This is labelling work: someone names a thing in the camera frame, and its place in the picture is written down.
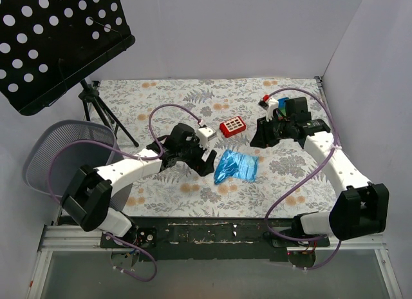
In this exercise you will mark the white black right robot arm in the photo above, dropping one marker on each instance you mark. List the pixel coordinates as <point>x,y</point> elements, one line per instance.
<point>361,207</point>

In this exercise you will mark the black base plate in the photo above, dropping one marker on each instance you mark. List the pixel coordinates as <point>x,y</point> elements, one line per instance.
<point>208,239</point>

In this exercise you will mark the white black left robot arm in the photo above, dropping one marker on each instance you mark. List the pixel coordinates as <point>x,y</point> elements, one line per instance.
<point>89,196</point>

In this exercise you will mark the red white toy brick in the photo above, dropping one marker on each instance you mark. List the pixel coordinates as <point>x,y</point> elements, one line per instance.
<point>232,127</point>

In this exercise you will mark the black perforated music stand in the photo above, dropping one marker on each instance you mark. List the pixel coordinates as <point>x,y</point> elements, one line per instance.
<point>50,46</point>

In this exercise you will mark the aluminium frame rail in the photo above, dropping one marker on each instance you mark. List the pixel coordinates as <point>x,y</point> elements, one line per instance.
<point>71,264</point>

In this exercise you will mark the blue plastic trash bag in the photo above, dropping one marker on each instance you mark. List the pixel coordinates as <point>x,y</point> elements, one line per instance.
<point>236,165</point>

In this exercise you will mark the colourful toy brick car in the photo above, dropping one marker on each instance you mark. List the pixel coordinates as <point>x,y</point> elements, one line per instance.
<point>282,105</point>

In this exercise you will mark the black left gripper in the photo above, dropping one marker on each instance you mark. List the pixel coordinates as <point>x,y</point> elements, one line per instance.
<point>196,155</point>

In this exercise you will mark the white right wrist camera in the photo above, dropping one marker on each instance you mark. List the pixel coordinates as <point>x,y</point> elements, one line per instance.
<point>270,105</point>

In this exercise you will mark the grey mesh trash bin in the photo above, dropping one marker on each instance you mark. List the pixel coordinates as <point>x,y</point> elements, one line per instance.
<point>38,166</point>

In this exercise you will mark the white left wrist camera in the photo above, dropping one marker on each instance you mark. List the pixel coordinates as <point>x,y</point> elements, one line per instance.
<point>205,135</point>

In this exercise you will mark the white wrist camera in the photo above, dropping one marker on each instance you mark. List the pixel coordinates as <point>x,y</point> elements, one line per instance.
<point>270,105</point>
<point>205,135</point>

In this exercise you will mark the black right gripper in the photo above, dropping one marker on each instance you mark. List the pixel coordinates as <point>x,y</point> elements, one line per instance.
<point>268,131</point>

